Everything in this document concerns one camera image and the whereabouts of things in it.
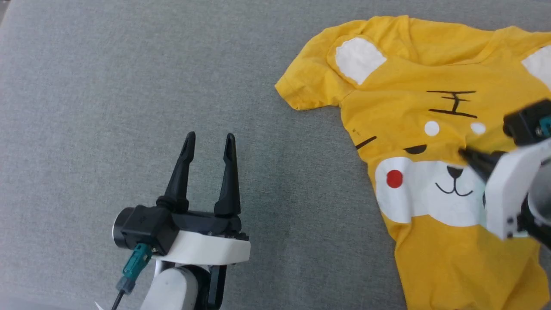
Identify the teal connector black cable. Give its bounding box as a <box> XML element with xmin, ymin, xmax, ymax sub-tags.
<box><xmin>111</xmin><ymin>243</ymin><xmax>154</xmax><ymax>310</ymax></box>

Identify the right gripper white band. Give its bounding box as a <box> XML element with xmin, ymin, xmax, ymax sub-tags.
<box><xmin>458</xmin><ymin>138</ymin><xmax>551</xmax><ymax>241</ymax></box>

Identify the yellow bear print t-shirt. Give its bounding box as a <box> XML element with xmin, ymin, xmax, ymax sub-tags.
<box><xmin>275</xmin><ymin>15</ymin><xmax>551</xmax><ymax>310</ymax></box>

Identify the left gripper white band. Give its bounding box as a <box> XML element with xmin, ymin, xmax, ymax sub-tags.
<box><xmin>155</xmin><ymin>131</ymin><xmax>251</xmax><ymax>266</ymax></box>

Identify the grey fabric sofa cushion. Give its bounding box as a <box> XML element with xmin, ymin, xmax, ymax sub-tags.
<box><xmin>0</xmin><ymin>0</ymin><xmax>551</xmax><ymax>310</ymax></box>

